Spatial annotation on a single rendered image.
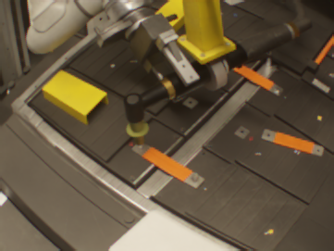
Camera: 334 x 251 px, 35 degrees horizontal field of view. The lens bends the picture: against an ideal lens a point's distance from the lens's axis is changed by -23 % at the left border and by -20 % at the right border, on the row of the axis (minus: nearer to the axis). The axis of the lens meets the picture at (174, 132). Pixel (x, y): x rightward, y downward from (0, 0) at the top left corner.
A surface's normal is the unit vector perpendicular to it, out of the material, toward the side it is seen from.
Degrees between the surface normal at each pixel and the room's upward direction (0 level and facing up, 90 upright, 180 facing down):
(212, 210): 0
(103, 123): 0
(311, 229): 0
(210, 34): 90
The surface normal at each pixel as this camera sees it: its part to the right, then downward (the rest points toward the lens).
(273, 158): -0.07, -0.66
